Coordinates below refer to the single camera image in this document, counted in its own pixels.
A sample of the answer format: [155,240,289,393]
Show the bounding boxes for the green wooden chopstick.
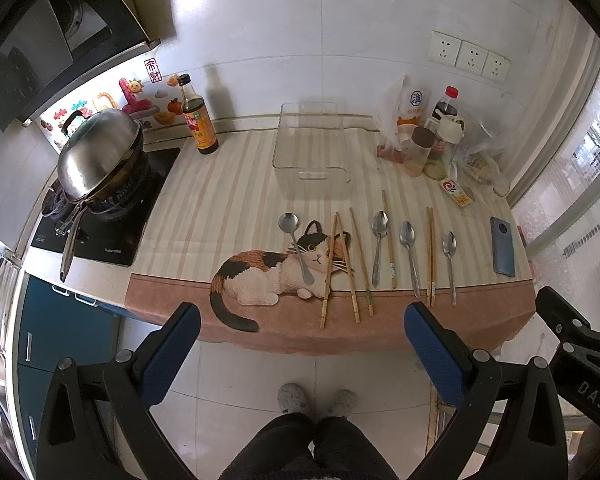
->
[349,207,375,316]

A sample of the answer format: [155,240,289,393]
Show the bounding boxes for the pair chopstick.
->
[426,206,433,308]
[429,207,437,309]

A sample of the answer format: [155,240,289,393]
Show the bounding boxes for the steel spoon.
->
[442,231,457,307]
[372,210,389,288]
[399,220,420,298]
[278,212,314,285]

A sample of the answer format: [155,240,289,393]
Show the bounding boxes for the long wooden chopstick patterned tip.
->
[381,188,398,289]

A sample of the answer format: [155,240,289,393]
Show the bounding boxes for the black gas stove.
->
[32,148,180,266]

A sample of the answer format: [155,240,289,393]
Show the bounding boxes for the right grey slipper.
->
[326,389,358,418]

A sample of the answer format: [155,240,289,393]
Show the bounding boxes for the grey slipper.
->
[326,389,358,418]
[277,382,312,415]

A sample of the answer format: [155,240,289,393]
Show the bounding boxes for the blue smartphone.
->
[490,217,516,278]

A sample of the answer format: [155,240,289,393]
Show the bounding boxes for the left grey slipper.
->
[277,382,312,415]

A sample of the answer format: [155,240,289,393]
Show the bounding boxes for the blue cabinet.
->
[17,275,120,462]

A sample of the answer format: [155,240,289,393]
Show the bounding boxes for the person legs black trousers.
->
[220,413,398,479]

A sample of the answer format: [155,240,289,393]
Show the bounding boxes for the small orange white packet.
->
[440,179,474,208]

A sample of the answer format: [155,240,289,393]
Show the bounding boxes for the clear bag with food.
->
[455,122,510,197]

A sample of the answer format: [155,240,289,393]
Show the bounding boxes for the steel wok lid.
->
[57,108,142,202]

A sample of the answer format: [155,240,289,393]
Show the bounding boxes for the brown lid clear jar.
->
[403,127,434,177]

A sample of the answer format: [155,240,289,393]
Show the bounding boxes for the clear plastic organizer bin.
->
[272,102,352,200]

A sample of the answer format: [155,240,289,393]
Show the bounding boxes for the pink packaged item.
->
[376,144,405,165]

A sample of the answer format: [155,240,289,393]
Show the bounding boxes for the soy sauce bottle orange label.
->
[178,74,220,155]

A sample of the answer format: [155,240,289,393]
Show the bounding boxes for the white plastic bag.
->
[373,75,408,151]

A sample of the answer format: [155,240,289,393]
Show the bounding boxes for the dark bottle red cap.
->
[432,86,460,120]

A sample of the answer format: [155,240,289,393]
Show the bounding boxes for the white seasoning bottle orange label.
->
[396,84,429,143]

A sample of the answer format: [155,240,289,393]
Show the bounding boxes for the range hood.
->
[0,0,158,130]

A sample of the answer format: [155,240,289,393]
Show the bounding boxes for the black wok with handle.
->
[56,133,146,283]

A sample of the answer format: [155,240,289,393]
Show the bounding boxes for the colourful wall stickers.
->
[35,54,184,150]

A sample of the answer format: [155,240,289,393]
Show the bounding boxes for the white wall socket strip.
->
[427,30,512,84]

